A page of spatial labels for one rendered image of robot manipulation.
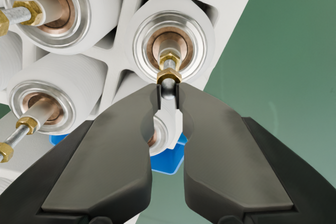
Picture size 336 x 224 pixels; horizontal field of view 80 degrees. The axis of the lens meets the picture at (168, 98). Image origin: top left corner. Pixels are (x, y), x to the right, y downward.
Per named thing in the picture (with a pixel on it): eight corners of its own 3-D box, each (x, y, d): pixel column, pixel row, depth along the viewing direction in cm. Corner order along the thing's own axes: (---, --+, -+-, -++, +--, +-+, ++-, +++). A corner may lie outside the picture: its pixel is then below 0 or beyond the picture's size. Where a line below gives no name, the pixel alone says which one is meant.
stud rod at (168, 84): (174, 61, 19) (175, 101, 13) (164, 60, 19) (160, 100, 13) (175, 50, 19) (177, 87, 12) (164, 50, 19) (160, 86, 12)
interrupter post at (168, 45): (164, 63, 22) (163, 76, 19) (154, 43, 21) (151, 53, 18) (184, 55, 21) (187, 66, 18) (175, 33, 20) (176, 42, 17)
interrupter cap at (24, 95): (27, 132, 27) (23, 135, 26) (0, 79, 23) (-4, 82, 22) (84, 130, 26) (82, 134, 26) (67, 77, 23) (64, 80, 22)
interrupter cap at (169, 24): (153, 91, 23) (152, 94, 23) (119, 30, 20) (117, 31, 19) (216, 66, 22) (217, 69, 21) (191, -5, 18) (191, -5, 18)
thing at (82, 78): (76, 81, 42) (21, 139, 27) (62, 34, 38) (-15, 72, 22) (121, 79, 42) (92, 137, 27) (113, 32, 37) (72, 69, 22)
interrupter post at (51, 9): (60, 25, 20) (41, 33, 17) (35, 11, 19) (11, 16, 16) (68, 3, 19) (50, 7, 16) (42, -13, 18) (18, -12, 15)
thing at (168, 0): (157, 54, 39) (148, 103, 24) (133, 5, 35) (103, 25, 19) (204, 34, 37) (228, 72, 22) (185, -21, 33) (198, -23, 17)
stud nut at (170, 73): (179, 92, 15) (179, 98, 14) (156, 91, 15) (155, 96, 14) (182, 67, 14) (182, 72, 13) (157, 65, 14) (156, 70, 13)
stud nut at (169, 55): (178, 72, 18) (178, 76, 17) (159, 71, 18) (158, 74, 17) (180, 51, 17) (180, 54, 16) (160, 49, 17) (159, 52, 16)
